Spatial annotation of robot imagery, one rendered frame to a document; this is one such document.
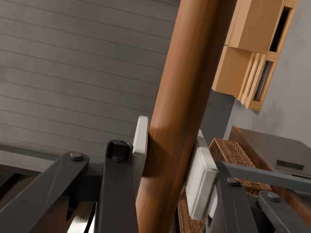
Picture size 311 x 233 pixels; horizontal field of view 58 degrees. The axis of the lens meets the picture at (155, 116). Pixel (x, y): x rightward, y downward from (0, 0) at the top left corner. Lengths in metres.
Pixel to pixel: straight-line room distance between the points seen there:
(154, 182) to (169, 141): 0.03
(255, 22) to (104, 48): 1.85
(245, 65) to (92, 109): 2.03
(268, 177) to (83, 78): 3.06
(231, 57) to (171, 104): 3.13
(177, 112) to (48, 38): 3.80
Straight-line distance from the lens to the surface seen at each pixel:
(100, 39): 3.76
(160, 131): 0.16
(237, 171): 1.11
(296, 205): 1.18
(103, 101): 3.85
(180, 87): 0.15
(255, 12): 2.92
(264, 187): 1.31
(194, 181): 0.16
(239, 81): 3.33
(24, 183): 1.89
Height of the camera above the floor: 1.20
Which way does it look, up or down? 3 degrees down
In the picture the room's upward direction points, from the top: 78 degrees counter-clockwise
